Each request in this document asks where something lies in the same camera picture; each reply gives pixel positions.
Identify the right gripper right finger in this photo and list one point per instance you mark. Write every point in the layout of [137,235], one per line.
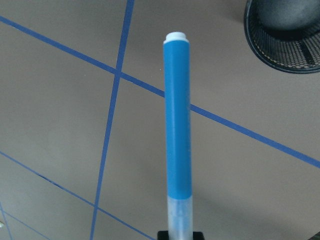
[197,235]

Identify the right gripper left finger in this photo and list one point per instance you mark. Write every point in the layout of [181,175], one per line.
[163,235]

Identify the blue highlighter pen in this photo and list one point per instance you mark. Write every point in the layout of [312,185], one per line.
[176,58]

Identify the brown paper table mat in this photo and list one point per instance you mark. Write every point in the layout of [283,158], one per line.
[82,124]

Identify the black mesh cup right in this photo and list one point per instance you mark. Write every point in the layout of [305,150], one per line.
[284,34]

